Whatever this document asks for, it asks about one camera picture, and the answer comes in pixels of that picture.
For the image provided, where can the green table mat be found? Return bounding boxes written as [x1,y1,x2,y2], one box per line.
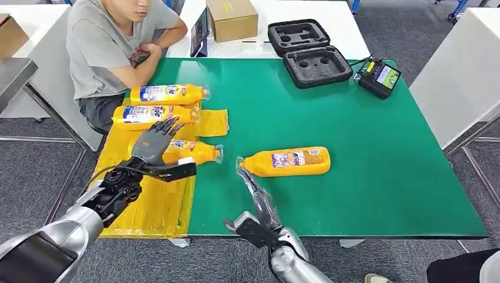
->
[124,57,489,238]

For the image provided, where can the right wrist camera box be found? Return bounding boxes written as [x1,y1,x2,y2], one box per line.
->
[223,210,282,249]

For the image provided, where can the orange plastic detergent bottle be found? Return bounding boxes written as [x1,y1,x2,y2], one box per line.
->
[112,104,200,131]
[235,146,331,179]
[130,83,211,106]
[162,139,224,166]

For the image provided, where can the person's left hand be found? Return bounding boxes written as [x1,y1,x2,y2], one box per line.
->
[134,42,163,60]

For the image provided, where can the seated person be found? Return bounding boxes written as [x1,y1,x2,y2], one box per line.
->
[65,0,189,136]

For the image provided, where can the open black foam case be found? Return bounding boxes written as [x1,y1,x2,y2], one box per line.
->
[267,18,354,90]

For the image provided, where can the long white table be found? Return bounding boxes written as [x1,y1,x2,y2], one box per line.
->
[166,0,371,60]

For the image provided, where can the open brown cardboard box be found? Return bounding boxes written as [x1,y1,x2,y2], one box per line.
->
[0,14,30,60]

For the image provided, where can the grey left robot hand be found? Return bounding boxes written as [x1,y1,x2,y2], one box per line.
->
[130,116,185,167]

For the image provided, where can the closed brown cardboard box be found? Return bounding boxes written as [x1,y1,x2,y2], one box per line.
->
[206,0,259,44]

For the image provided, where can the yellow sheet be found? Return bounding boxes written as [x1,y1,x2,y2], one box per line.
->
[93,97,231,240]

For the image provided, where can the standing person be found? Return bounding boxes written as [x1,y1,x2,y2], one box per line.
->
[364,248,500,283]

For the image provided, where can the black controller cable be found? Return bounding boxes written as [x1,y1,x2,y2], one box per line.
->
[347,55,373,68]

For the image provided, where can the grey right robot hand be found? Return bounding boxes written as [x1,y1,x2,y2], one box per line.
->
[236,167,283,232]

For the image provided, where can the white side table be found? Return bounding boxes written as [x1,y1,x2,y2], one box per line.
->
[0,4,103,153]

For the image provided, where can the work table with white feet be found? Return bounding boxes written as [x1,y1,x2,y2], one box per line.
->
[93,57,489,249]

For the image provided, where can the blue metal rack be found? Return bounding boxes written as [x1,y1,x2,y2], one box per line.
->
[435,0,469,22]

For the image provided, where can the black tablet on stand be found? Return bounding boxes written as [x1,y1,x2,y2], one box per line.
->
[190,8,212,58]

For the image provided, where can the white table with metal legs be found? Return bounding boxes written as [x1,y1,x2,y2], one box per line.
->
[408,8,500,204]

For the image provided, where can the black remote controller with screen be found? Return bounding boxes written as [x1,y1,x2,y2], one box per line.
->
[357,56,402,100]

